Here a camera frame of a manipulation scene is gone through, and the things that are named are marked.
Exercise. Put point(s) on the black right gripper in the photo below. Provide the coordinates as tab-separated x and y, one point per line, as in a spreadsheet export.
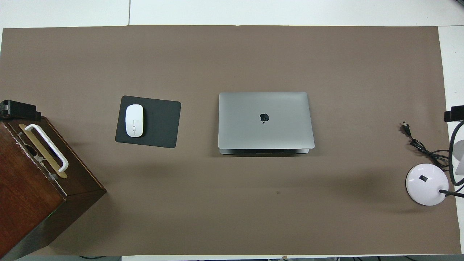
457	113

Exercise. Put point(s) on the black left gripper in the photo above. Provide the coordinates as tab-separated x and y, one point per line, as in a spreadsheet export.
18	108

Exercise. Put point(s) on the silver grey laptop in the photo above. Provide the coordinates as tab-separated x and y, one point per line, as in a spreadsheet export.
253	130

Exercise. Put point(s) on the white desk lamp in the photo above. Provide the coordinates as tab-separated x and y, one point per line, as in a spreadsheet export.
426	185

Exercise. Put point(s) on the dark brown wooden box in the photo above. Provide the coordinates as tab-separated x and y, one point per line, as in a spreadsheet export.
29	203

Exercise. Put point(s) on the white computer mouse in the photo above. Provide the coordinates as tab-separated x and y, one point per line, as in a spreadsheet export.
134	119

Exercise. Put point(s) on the black mouse pad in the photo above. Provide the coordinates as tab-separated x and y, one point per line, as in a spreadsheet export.
163	123

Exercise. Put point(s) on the brown table mat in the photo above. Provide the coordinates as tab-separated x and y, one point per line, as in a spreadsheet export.
253	54

